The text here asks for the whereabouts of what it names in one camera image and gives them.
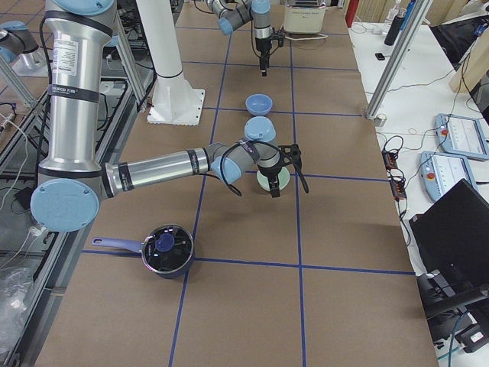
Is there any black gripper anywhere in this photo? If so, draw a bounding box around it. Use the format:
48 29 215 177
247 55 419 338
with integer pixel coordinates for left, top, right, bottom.
254 37 272 76
261 166 282 198

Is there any green bowl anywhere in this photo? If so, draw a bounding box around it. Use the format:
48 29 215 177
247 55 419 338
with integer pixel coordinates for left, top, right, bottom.
256 167 291 192

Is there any blue bowl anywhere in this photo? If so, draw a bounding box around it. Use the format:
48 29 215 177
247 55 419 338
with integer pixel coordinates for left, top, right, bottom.
245 93 273 116

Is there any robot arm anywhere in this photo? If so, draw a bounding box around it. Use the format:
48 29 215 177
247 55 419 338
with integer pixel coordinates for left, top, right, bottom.
31 1 284 232
205 0 274 76

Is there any cream chrome toaster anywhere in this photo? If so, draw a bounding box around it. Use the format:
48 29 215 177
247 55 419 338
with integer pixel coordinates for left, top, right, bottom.
283 0 327 34

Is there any black orange power strip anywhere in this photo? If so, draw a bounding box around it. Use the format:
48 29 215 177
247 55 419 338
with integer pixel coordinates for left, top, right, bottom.
382 149 407 202

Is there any dark blue saucepan with lid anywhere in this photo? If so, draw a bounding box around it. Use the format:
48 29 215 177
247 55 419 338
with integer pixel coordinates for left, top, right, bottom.
91 224 195 279

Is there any black water bottle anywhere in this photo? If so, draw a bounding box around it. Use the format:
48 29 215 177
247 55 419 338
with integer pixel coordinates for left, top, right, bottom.
384 9 405 46

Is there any blue teach pendant near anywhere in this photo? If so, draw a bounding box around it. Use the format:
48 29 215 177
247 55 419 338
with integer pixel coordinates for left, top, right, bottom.
419 151 478 202

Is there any blue teach pendant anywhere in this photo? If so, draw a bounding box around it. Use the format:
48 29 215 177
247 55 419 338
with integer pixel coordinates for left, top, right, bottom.
419 151 478 202
435 113 488 161

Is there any black monitor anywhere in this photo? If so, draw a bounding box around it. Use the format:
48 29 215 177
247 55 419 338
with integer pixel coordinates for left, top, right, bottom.
410 179 488 286

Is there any blue teach pendant far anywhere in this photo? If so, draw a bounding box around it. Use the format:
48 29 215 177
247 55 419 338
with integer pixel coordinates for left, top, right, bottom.
435 113 488 161

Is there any clear plastic bag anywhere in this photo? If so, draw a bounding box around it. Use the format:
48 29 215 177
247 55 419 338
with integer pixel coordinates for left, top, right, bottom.
1 267 34 353

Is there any white toaster power cord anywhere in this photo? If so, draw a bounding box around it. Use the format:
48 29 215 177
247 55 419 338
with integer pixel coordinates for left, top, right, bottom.
278 32 329 41

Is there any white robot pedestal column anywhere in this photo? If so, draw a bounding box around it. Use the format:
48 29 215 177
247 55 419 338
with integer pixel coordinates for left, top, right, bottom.
137 0 205 125

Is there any aluminium frame post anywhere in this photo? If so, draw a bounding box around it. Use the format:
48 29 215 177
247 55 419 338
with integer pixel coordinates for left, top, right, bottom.
365 0 432 127

